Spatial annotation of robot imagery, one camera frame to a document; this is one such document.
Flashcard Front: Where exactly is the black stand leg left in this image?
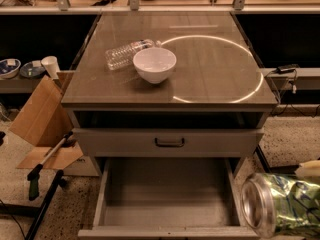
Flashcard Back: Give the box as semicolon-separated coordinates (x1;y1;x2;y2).
0;170;67;240

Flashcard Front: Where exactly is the black stand leg right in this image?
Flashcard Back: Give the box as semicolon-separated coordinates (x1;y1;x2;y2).
255;146;298;174

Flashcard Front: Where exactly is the white bowl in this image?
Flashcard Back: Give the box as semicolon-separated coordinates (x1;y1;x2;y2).
133;47;177;84

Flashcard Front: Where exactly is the brown cardboard box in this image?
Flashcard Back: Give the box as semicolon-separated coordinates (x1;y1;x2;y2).
9;76;73;169

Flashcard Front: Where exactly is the closed top drawer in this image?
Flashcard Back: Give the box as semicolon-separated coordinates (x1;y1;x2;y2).
73;128;263;158

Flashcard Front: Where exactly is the reacher grabber tool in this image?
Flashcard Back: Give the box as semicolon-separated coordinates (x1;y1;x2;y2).
27;131;73;201

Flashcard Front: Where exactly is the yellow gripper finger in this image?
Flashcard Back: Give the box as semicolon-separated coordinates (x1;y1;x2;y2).
295;160;320;181

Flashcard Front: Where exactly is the green crushed can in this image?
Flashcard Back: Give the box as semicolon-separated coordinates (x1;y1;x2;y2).
240;173;320;240

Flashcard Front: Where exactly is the open middle drawer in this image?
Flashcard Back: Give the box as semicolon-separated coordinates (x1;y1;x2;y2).
78;158;258;240

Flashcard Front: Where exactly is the blue plate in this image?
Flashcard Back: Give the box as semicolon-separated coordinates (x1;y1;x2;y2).
20;60;46;79

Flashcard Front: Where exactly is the black stand leg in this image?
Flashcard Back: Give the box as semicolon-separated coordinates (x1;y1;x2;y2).
255;146;298;174
0;170;67;240

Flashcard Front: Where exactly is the blue patterned bowl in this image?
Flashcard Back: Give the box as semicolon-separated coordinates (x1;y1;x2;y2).
0;58;21;79

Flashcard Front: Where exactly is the black drawer handle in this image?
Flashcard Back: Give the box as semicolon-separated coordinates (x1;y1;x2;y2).
154;138;185;148

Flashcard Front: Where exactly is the grey drawer cabinet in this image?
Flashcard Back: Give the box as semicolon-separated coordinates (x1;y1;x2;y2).
62;12;277;174

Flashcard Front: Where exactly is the clear plastic water bottle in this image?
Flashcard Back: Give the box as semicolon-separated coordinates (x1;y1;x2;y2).
105;39;161;70

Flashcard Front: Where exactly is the white paper cup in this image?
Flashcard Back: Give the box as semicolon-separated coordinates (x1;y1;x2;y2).
41;56;60;79

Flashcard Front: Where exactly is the black power adapter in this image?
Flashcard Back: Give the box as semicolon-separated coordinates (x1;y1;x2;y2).
276;64;299;74

